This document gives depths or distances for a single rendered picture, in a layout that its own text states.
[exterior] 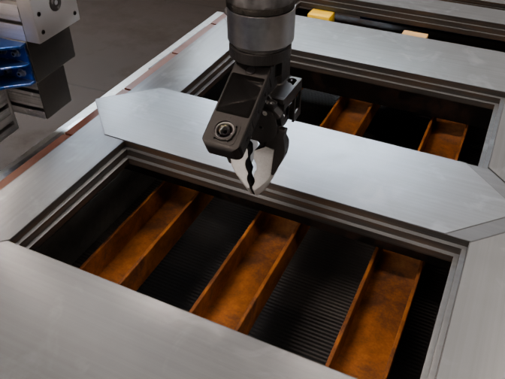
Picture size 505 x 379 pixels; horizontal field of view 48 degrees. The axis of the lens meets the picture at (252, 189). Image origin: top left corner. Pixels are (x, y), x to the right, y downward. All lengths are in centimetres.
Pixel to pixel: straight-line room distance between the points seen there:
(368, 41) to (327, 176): 51
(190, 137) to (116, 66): 221
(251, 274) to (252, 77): 40
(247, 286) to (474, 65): 66
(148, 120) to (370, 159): 39
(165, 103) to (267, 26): 48
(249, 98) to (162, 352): 30
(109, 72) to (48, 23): 189
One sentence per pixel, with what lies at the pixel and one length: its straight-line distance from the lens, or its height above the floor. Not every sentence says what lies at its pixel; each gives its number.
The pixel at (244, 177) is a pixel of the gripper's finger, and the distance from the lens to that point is 74.
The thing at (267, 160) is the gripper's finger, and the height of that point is 97.
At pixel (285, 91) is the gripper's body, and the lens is 69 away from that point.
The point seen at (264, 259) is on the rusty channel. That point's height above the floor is 68.
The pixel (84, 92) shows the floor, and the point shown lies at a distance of 294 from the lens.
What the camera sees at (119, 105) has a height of 85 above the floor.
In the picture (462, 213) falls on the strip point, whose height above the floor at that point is 85.
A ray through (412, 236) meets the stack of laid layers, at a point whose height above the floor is 83.
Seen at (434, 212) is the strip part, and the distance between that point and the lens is 84.
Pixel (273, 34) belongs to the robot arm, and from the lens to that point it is 62.
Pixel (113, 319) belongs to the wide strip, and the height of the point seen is 85.
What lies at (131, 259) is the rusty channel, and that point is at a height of 68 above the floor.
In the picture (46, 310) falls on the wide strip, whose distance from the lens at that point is 72.
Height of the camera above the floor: 138
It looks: 39 degrees down
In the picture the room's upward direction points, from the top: straight up
